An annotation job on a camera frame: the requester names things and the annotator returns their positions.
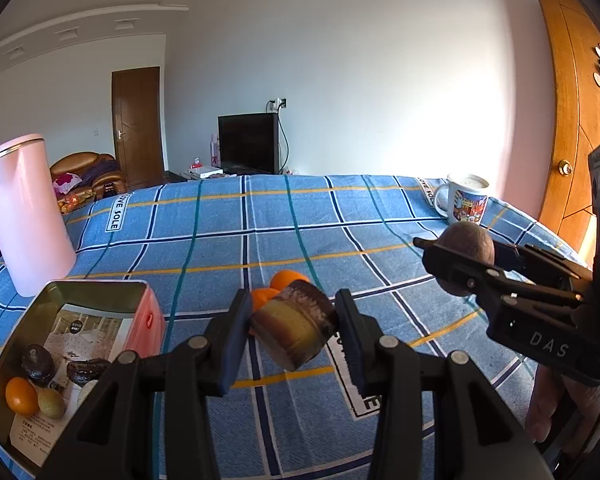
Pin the blue plaid tablecloth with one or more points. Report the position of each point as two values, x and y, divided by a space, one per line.
290 230

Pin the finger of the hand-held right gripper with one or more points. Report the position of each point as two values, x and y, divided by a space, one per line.
460 272
540 265

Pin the printed paper leaflet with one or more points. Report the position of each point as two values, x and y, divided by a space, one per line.
95 330

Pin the brass door knob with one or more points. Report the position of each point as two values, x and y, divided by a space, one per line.
564 165

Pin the dark brown room door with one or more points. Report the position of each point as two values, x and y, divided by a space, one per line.
137 125

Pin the light wooden door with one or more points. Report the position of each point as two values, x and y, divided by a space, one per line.
560 85

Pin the dark brown round fruit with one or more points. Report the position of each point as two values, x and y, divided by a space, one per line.
37 364

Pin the small green-brown fruit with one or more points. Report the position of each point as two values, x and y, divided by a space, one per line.
86 391
51 402

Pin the dark brown wrinkled fruit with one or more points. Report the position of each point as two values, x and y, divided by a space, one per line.
87 371

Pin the orange mandarin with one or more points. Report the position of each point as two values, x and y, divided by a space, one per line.
21 395
262 297
290 280

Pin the tan layered cake piece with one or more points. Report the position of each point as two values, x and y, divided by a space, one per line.
290 330

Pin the printed white mug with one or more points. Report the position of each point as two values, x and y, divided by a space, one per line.
465 205

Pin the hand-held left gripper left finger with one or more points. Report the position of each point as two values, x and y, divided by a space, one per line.
230 355

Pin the person's right hand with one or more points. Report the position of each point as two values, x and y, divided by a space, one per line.
547 405

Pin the purple passion fruit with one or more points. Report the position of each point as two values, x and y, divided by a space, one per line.
467 242

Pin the brown leather armchair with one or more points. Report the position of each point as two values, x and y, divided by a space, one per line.
87 165

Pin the metal tin box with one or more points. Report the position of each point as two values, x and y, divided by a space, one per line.
150 320

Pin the wall power outlet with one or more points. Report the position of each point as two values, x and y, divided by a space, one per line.
277 104

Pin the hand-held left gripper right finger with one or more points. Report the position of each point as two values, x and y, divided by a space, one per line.
352 355

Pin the pink electric kettle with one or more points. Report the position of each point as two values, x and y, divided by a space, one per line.
30 220

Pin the black television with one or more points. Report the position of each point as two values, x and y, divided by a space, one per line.
247 142

